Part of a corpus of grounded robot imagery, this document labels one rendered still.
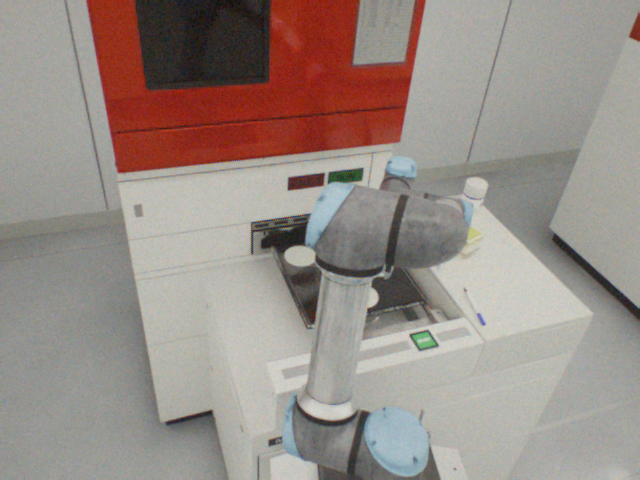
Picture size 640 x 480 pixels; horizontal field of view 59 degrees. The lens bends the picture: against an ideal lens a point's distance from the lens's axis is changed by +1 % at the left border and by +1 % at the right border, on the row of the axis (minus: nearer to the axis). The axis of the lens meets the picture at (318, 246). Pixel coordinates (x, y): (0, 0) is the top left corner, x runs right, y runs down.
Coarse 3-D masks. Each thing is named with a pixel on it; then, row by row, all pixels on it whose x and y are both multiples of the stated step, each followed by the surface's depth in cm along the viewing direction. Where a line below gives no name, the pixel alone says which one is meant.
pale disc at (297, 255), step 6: (294, 246) 176; (300, 246) 176; (288, 252) 174; (294, 252) 174; (300, 252) 174; (306, 252) 174; (312, 252) 174; (288, 258) 171; (294, 258) 171; (300, 258) 172; (306, 258) 172; (312, 258) 172; (294, 264) 169; (300, 264) 169; (306, 264) 170
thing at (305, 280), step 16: (288, 272) 166; (304, 272) 167; (320, 272) 167; (400, 272) 170; (304, 288) 161; (384, 288) 164; (400, 288) 164; (304, 304) 156; (384, 304) 158; (400, 304) 159
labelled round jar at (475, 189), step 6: (468, 180) 185; (474, 180) 185; (480, 180) 185; (468, 186) 183; (474, 186) 182; (480, 186) 182; (486, 186) 182; (468, 192) 184; (474, 192) 183; (480, 192) 182; (462, 198) 187; (468, 198) 185; (474, 198) 184; (480, 198) 184; (474, 204) 185; (480, 204) 186; (474, 210) 187
